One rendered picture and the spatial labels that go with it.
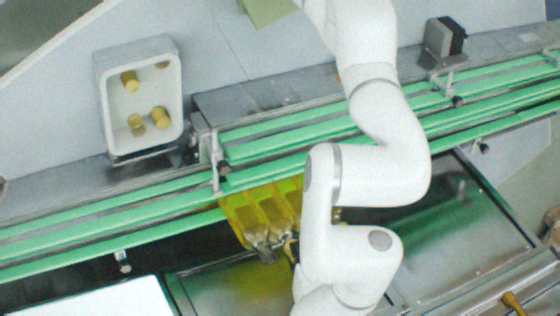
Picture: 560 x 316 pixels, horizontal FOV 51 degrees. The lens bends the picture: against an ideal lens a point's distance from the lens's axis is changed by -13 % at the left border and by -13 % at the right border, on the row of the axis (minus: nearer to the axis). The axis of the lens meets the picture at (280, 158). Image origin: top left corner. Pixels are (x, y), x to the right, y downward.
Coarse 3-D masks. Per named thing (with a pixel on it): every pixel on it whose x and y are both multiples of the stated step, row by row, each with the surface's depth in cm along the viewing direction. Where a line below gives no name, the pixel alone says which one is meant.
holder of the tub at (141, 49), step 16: (112, 48) 131; (128, 48) 131; (144, 48) 131; (160, 48) 131; (176, 48) 131; (96, 64) 128; (112, 64) 127; (96, 80) 133; (176, 144) 151; (112, 160) 146; (128, 160) 146
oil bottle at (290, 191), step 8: (272, 184) 149; (280, 184) 148; (288, 184) 148; (296, 184) 148; (280, 192) 146; (288, 192) 146; (296, 192) 146; (288, 200) 144; (296, 200) 144; (288, 208) 144; (296, 208) 142; (296, 216) 141; (296, 224) 142
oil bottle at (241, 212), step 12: (240, 192) 145; (228, 204) 143; (240, 204) 143; (252, 204) 143; (228, 216) 144; (240, 216) 140; (252, 216) 140; (240, 228) 139; (252, 228) 138; (264, 228) 138; (240, 240) 141; (252, 240) 137
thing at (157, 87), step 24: (120, 72) 135; (144, 72) 138; (168, 72) 137; (120, 96) 139; (144, 96) 142; (168, 96) 142; (120, 120) 143; (144, 120) 146; (120, 144) 141; (144, 144) 141
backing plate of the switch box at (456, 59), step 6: (426, 48) 170; (432, 54) 168; (456, 54) 169; (462, 54) 170; (438, 60) 166; (444, 60) 167; (450, 60) 167; (456, 60) 167; (462, 60) 168; (468, 60) 168; (444, 66) 165
